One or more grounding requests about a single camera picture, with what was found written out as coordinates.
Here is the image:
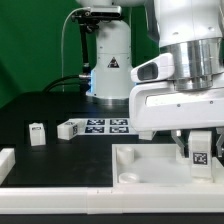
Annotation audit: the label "black camera stand pole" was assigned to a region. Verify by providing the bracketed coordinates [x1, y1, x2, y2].
[79, 24, 91, 74]

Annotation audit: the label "white square table top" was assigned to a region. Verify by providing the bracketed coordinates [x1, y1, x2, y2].
[112, 144, 224, 185]

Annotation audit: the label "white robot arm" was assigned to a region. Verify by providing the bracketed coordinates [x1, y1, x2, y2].
[113, 0, 224, 156]

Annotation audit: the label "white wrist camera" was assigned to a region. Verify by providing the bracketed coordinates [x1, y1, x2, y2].
[131, 53, 175, 83]

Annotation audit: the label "fiducial marker sheet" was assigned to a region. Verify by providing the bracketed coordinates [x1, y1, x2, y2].
[71, 118, 136, 135]

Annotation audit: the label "white camera cable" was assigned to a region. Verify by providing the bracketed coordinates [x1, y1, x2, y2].
[60, 7, 90, 93]

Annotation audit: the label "white U-shaped fence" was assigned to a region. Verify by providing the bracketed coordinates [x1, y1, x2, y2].
[0, 148, 224, 214]

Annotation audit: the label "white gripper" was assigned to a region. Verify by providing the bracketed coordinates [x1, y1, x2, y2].
[129, 82, 224, 158]

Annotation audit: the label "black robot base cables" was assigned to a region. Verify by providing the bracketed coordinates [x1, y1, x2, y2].
[42, 75, 92, 94]

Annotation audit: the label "black camera on mount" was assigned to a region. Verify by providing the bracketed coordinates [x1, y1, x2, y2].
[71, 5, 122, 24]

